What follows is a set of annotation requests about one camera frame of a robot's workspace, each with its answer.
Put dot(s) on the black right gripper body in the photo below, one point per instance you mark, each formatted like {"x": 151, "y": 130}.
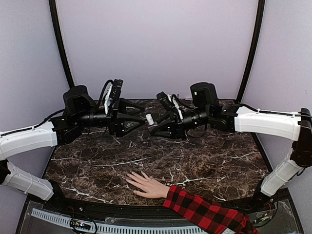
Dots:
{"x": 204, "y": 113}

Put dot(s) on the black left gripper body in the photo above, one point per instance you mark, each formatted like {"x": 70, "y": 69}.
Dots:
{"x": 84, "y": 119}

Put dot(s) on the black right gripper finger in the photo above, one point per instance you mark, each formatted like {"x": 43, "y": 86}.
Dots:
{"x": 172, "y": 132}
{"x": 164, "y": 121}

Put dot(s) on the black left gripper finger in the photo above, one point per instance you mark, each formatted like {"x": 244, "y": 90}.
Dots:
{"x": 127, "y": 123}
{"x": 129, "y": 108}

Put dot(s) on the white nail polish cap brush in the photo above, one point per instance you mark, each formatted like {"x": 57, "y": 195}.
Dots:
{"x": 149, "y": 119}

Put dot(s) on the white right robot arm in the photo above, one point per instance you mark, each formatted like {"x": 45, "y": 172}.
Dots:
{"x": 231, "y": 118}

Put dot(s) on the red plaid sleeve forearm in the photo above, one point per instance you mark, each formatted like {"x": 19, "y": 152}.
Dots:
{"x": 210, "y": 216}

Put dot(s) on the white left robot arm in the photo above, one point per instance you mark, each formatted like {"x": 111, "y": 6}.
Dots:
{"x": 57, "y": 129}

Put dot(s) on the mannequin hand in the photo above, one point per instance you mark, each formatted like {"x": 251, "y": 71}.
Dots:
{"x": 147, "y": 187}

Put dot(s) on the small green circuit board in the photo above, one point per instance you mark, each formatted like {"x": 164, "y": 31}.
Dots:
{"x": 76, "y": 224}

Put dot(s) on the right wiring board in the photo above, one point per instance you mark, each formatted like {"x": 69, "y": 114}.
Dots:
{"x": 263, "y": 219}

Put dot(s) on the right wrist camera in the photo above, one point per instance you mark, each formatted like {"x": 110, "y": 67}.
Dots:
{"x": 169, "y": 103}

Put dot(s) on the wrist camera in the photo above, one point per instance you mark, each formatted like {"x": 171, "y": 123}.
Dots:
{"x": 169, "y": 103}
{"x": 112, "y": 91}

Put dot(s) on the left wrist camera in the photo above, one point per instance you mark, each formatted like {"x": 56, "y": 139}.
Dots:
{"x": 112, "y": 91}

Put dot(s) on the black front table rail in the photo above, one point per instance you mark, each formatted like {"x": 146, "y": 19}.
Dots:
{"x": 99, "y": 210}

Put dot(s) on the grey slotted cable duct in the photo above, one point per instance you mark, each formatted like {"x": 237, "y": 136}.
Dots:
{"x": 102, "y": 228}

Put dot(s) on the black left frame post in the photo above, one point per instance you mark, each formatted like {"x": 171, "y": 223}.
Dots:
{"x": 60, "y": 43}

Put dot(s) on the black frame post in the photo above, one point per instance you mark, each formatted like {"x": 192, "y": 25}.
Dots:
{"x": 60, "y": 43}
{"x": 252, "y": 50}

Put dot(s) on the black right frame post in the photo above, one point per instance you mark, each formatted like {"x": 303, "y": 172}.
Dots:
{"x": 252, "y": 50}

